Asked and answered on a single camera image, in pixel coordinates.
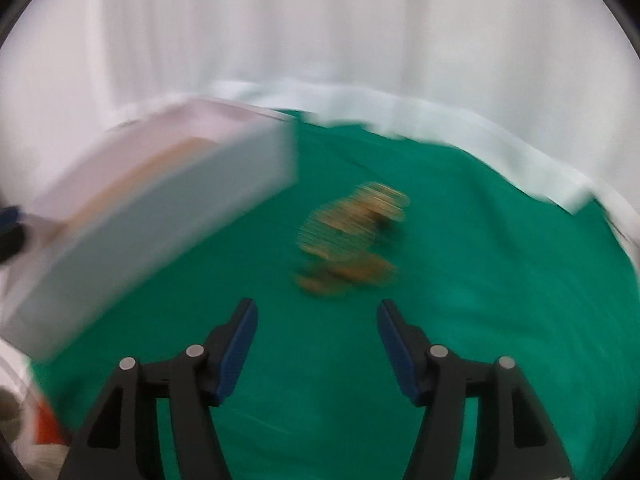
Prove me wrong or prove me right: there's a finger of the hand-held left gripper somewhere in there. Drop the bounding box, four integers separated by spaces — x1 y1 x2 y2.
0 204 27 264

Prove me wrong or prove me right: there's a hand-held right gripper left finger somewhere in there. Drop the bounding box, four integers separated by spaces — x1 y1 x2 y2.
57 297 259 480

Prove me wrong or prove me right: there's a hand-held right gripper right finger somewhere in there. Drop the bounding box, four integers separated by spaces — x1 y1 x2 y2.
377 299 573 480

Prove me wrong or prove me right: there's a brown wooden bead bracelet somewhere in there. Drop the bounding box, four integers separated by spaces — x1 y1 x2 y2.
294 254 399 297

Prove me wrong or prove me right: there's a long white cardboard box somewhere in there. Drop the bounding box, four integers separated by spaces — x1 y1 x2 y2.
0 99 297 362

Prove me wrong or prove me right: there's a green velvet cloth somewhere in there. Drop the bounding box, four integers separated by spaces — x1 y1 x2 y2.
30 109 640 480

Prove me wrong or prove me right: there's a white curtain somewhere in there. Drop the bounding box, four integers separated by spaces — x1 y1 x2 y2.
0 0 640 216

